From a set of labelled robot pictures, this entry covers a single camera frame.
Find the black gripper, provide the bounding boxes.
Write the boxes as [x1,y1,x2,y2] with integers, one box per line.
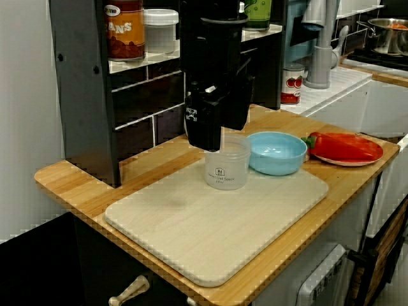
[180,15,256,152]

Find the red toy pepper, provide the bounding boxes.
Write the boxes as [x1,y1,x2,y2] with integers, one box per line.
[301,131,375,161]

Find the clear plastic deli container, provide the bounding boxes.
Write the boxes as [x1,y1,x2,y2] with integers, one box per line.
[203,133,252,191]

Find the light blue bowl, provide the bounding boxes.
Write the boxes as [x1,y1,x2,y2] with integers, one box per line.
[247,131,309,176]

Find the red tomato can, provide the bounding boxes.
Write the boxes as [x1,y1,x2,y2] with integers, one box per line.
[280,62,306,105]

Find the green peas can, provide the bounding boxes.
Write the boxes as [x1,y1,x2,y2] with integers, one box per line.
[244,0,273,32]

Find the pale wooden cutting board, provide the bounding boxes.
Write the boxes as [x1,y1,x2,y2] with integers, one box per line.
[104,156,329,288]

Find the grey toy faucet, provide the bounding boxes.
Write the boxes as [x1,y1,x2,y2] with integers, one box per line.
[301,0,350,89]

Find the orange beans can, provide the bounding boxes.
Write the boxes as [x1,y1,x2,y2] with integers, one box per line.
[103,0,146,62]

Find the white sink counter unit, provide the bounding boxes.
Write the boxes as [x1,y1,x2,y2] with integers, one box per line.
[280,62,408,238]

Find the dark shelf unit with tiles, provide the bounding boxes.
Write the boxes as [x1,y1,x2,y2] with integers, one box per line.
[49,0,286,189]

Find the white cabinet under countertop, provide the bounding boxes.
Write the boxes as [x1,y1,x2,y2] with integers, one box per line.
[251,171,383,306]

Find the red round plate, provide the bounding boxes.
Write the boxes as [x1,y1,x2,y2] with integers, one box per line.
[307,133,384,168]

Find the black toy stove top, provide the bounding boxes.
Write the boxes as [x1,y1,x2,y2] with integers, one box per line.
[342,47,408,73]

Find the steel cooking pot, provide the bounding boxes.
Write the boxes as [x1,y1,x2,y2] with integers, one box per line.
[356,17,408,57]

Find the grey dispenser panel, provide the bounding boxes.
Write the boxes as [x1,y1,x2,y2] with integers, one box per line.
[298,244,348,306]

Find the black cabinet front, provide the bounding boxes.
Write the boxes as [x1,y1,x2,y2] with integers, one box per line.
[0,212,192,306]

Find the wooden drawer handle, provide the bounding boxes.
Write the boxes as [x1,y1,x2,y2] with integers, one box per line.
[108,275,150,306]

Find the wooden crate black frame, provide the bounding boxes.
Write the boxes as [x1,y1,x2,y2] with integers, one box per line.
[347,197,408,306]

